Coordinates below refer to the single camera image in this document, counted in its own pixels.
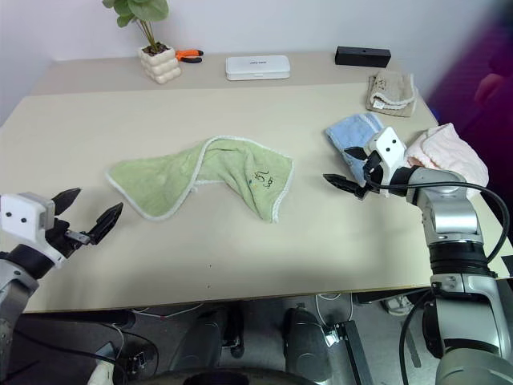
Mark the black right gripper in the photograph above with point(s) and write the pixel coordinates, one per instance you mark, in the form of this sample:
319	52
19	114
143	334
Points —
372	166

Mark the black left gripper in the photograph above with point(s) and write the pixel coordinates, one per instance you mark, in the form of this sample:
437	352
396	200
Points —
60	238

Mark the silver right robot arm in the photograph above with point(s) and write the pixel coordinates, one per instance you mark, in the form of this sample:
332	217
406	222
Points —
453	216

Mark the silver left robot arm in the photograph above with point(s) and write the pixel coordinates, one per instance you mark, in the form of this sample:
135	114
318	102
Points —
16	276

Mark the blue towel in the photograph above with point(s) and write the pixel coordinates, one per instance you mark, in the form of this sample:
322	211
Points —
354	130

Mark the beige towel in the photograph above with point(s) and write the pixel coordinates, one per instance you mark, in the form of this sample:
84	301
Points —
394	94

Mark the pink towel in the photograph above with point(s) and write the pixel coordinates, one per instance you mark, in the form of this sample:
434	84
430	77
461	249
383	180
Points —
449	152

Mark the green towel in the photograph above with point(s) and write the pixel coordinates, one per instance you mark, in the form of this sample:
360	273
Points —
224	172

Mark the black rectangular box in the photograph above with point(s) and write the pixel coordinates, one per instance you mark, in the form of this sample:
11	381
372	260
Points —
362	56

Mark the white flat case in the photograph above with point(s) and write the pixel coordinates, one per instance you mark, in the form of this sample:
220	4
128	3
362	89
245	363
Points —
257	67

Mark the white shoe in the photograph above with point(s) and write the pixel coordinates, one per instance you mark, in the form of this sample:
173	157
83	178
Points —
398	305

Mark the cream bubble plant pot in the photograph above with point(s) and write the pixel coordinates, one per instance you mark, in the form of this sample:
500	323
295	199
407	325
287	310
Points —
160	66

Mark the dark rounded shape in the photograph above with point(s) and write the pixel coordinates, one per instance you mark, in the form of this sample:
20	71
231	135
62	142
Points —
306	341
204	341

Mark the green leafy plant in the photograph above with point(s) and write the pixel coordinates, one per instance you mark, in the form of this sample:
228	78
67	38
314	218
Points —
134	10

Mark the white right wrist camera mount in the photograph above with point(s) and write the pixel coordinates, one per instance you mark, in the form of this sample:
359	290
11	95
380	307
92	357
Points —
390	146

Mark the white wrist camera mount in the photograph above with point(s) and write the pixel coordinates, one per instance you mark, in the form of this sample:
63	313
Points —
390	146
22	212

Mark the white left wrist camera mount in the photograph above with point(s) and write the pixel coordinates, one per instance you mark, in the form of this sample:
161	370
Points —
22	212

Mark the black metal post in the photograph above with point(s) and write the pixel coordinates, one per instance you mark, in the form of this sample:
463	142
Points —
354	353

